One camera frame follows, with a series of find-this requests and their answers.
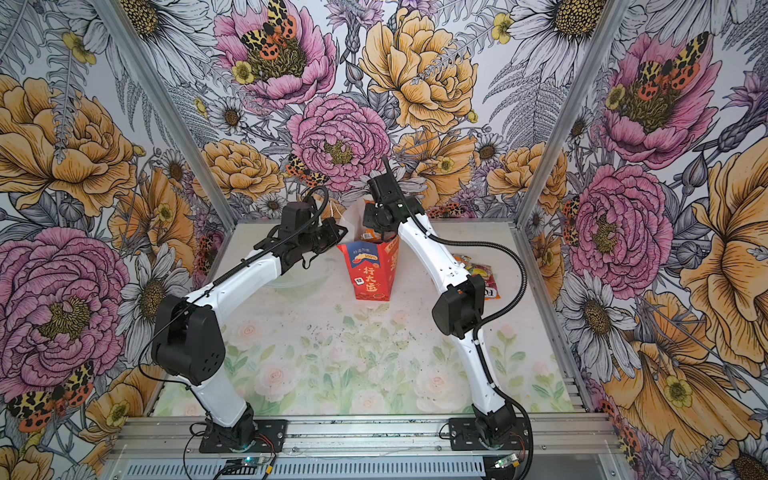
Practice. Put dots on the aluminium front rail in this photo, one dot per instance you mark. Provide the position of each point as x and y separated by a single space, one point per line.
577 433

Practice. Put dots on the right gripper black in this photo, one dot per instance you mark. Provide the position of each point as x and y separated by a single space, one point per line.
370 217

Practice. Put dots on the white vented cable duct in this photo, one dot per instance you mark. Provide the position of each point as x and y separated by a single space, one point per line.
310 468

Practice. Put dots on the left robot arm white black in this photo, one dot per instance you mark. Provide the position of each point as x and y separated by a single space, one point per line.
188 341

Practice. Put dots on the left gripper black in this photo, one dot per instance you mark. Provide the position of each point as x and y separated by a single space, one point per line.
332 228

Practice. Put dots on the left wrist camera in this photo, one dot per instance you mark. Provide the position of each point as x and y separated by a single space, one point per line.
294 216

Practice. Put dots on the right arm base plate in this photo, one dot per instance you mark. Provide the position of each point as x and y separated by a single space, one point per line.
487 434

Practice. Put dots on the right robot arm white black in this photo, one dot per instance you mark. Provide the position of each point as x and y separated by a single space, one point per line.
458 311

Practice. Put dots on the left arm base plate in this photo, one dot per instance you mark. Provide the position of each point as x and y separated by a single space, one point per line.
249 436

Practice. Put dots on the red white paper bag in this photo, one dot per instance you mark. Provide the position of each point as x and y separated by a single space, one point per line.
371 267

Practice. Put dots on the orange snack packet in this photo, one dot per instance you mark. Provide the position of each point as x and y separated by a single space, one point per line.
484 271
373 232

